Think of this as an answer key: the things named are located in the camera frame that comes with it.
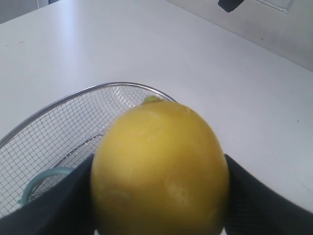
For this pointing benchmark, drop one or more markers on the yellow lemon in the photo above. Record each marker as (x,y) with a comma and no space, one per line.
(159,170)

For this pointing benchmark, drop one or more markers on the teal handled peeler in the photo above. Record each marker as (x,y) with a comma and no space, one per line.
(43,182)

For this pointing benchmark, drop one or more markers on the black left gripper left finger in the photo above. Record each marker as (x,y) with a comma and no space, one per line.
(63,210)

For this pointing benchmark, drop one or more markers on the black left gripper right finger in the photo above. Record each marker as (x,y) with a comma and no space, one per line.
(255,209)

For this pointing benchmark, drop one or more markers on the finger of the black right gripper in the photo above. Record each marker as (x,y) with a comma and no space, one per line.
(229,5)

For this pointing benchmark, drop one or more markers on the oval wire mesh basket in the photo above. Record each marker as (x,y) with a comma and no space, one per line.
(63,134)

